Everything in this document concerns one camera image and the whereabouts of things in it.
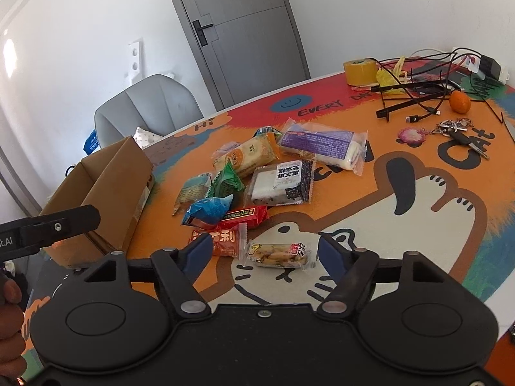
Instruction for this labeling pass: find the white power strip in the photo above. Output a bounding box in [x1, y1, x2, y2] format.
[451, 47, 510, 85]

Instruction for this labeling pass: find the black cables tangle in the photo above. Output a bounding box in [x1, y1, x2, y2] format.
[367, 47, 506, 124]

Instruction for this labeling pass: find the yellow tape roll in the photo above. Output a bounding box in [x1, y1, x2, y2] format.
[343, 59, 379, 86]

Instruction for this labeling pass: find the red orange snack pack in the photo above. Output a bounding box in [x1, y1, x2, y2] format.
[189, 223, 247, 259]

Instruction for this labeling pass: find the yellow plastic bag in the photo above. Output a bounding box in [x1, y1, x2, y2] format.
[376, 57, 409, 89]

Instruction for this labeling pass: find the key bunch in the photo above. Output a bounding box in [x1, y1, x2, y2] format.
[432, 120, 490, 161]

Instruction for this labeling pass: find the orange beige cake pack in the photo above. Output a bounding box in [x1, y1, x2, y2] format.
[212, 133, 280, 178]

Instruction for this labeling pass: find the orange tangerine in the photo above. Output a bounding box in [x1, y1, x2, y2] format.
[449, 90, 471, 115]

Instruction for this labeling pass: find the small blue green snack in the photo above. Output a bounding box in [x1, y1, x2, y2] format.
[254, 126, 282, 140]

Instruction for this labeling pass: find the brown cardboard box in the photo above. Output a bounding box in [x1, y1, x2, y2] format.
[42, 137, 155, 268]

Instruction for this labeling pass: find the white panel with holes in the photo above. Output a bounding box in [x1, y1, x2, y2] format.
[127, 39, 144, 86]

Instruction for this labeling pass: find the teal beige cracker pack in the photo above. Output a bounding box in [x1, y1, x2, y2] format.
[172, 172, 213, 216]

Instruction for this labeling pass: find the grey door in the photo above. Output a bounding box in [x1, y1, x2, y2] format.
[172, 0, 311, 111]

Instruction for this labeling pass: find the clear biscuit snack pack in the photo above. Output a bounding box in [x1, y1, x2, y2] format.
[240, 242, 316, 269]

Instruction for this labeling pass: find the blue plastic bag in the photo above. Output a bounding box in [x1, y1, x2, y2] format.
[83, 130, 99, 155]

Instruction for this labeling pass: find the pink fluffy keychain charm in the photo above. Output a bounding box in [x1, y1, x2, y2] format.
[396, 127, 427, 148]

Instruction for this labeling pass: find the white dotted cushion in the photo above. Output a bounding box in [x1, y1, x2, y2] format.
[133, 126, 163, 149]

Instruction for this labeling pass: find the black white rice cake pack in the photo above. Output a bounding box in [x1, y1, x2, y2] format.
[244, 160, 314, 207]

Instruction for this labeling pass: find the colourful cat table mat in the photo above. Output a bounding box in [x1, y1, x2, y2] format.
[22, 57, 515, 378]

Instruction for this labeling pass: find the purple white long snack pack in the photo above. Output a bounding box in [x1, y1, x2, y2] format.
[278, 119, 368, 176]

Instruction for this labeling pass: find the person's left hand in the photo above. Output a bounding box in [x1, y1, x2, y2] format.
[1, 279, 27, 384]

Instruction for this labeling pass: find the grey upholstered chair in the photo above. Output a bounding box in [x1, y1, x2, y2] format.
[94, 74, 203, 148]

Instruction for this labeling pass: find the red candy pack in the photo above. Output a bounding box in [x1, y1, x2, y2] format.
[217, 206, 269, 229]

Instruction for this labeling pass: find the green wrapped snack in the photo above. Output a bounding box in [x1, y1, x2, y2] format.
[206, 163, 245, 198]

